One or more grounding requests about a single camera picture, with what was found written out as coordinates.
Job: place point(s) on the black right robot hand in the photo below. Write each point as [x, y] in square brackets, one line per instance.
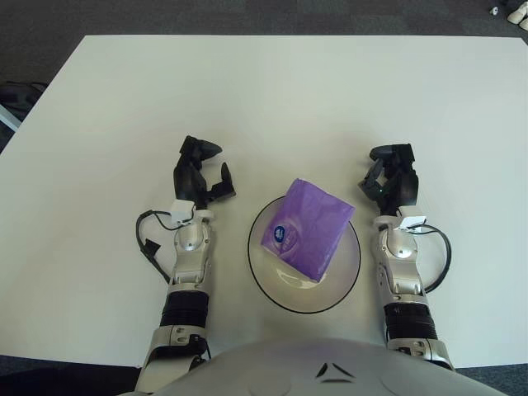
[402, 185]

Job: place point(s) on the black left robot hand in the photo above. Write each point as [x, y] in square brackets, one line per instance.
[187, 181]

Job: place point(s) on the pale grey panel edge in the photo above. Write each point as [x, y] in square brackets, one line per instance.
[8, 119]

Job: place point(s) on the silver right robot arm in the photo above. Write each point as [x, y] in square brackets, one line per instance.
[402, 255]

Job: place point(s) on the grey robot torso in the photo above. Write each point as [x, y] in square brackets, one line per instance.
[288, 371]

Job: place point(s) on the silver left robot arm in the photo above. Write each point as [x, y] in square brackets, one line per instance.
[187, 247]

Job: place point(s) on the white robot foot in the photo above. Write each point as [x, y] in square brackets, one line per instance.
[519, 18]

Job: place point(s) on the white plate with black rim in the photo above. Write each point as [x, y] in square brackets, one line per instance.
[297, 297]

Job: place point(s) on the black bag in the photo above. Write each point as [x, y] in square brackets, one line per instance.
[18, 95]

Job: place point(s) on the purple tissue paper pack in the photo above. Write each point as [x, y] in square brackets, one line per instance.
[309, 222]

